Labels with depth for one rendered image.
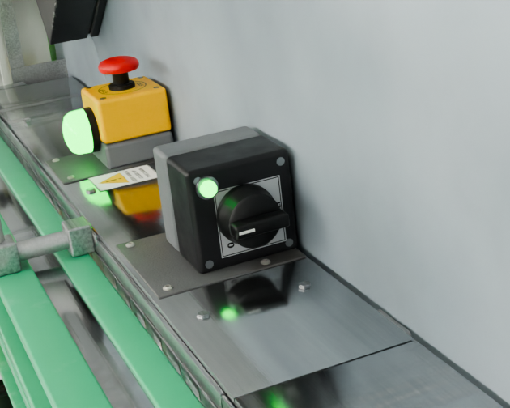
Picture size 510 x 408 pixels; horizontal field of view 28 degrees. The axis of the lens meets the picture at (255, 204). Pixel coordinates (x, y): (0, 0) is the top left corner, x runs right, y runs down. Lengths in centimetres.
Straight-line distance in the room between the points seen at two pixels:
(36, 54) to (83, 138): 49
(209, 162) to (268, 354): 17
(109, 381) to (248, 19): 29
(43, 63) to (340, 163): 85
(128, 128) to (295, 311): 38
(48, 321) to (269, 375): 21
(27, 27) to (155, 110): 50
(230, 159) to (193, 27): 20
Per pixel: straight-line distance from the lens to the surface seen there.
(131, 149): 100
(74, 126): 100
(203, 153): 75
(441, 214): 57
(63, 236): 85
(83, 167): 102
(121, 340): 71
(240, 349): 63
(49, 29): 121
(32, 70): 147
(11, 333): 92
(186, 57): 93
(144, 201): 90
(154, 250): 79
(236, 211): 71
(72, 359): 70
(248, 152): 73
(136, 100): 99
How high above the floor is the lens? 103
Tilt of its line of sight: 19 degrees down
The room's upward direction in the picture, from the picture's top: 104 degrees counter-clockwise
